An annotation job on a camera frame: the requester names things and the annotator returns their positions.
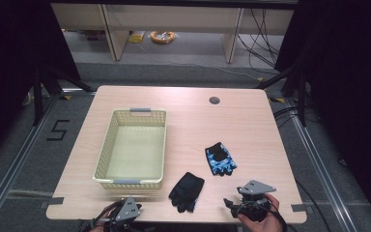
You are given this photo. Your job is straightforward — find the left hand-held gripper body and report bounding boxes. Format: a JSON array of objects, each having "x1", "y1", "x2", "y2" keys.
[{"x1": 108, "y1": 196, "x2": 143, "y2": 230}]

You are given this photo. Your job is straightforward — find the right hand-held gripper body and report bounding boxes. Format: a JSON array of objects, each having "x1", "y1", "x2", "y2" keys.
[{"x1": 233, "y1": 179, "x2": 277, "y2": 223}]

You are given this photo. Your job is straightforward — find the black fingerless glove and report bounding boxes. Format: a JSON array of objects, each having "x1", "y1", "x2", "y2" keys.
[{"x1": 168, "y1": 171, "x2": 206, "y2": 214}]

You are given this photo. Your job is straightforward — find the blue camouflage fingerless glove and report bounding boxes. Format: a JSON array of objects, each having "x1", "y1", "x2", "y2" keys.
[{"x1": 204, "y1": 141, "x2": 239, "y2": 178}]

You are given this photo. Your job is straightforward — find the pale yellow plastic basket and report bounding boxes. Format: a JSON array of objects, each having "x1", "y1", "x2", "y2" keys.
[{"x1": 92, "y1": 107, "x2": 168, "y2": 191}]

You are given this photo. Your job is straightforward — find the person's right hand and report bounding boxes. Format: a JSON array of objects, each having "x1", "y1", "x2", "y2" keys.
[{"x1": 237, "y1": 192, "x2": 285, "y2": 232}]

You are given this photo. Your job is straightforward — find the person's left hand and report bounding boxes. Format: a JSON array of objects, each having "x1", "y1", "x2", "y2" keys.
[{"x1": 89, "y1": 219, "x2": 111, "y2": 232}]

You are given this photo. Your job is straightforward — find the black metal stand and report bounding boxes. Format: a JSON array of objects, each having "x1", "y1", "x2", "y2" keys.
[
  {"x1": 254, "y1": 61, "x2": 313, "y2": 128},
  {"x1": 32, "y1": 62, "x2": 95, "y2": 127}
]

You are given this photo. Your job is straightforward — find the yellow packet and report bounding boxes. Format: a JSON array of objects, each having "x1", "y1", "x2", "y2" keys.
[{"x1": 128, "y1": 31, "x2": 146, "y2": 44}]

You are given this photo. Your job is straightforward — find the black floor cable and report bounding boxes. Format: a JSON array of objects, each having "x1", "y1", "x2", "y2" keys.
[{"x1": 294, "y1": 178, "x2": 332, "y2": 232}]

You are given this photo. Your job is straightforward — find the aluminium floor rail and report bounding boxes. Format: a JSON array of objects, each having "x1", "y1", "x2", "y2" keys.
[
  {"x1": 284, "y1": 98, "x2": 357, "y2": 232},
  {"x1": 0, "y1": 95, "x2": 62, "y2": 232}
]

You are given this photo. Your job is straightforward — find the bundle of black cables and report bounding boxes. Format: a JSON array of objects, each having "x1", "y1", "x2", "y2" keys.
[{"x1": 237, "y1": 8, "x2": 281, "y2": 70}]

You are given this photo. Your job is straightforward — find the white desk frame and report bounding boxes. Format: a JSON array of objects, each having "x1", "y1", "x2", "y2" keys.
[{"x1": 50, "y1": 2, "x2": 296, "y2": 64}]

